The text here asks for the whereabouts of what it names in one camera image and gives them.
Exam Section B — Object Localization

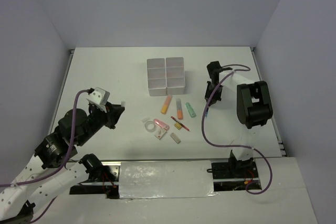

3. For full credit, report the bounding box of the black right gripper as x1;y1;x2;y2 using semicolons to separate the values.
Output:
205;81;224;106

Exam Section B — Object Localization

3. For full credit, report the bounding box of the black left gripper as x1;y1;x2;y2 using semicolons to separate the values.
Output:
77;101;125;146

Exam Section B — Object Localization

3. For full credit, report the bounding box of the red pen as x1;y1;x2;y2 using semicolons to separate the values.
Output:
171;116;190;132

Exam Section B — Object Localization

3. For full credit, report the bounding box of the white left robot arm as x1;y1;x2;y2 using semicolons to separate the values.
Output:
1;102;125;223

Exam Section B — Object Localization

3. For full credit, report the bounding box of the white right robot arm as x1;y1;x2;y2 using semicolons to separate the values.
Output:
201;61;273;177

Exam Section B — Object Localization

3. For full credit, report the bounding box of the white right divided container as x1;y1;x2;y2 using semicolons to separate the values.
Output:
165;57;185;95

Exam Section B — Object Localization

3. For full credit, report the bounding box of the white divided container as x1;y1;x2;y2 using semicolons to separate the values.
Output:
146;58;167;97
165;57;185;95

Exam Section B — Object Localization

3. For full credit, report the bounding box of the clear tape roll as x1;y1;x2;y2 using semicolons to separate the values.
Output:
144;121;156;133

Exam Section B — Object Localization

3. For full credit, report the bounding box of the white left divided container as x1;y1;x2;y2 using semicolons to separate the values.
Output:
146;58;167;97

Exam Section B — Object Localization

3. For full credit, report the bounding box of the orange highlighter clear cap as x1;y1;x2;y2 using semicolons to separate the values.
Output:
176;98;183;120

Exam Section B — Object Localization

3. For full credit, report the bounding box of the pink utility knife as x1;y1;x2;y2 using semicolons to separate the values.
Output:
153;119;170;131

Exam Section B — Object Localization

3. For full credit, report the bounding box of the white red staple box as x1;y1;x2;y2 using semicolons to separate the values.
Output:
155;128;167;140

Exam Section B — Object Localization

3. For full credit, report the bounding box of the pink yellow highlighter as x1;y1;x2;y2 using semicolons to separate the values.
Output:
161;95;172;114

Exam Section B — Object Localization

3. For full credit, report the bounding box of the small yellow box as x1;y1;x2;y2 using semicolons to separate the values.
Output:
174;123;182;130

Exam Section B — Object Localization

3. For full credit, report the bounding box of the white eraser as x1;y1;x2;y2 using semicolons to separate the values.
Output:
170;133;181;144

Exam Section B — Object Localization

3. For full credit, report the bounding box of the silver foil cover plate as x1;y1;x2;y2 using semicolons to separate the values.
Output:
119;161;215;199

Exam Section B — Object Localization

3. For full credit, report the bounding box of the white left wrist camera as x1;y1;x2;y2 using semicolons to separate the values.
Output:
87;87;110;113

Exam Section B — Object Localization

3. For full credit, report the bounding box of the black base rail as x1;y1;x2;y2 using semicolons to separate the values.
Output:
69;160;261;200

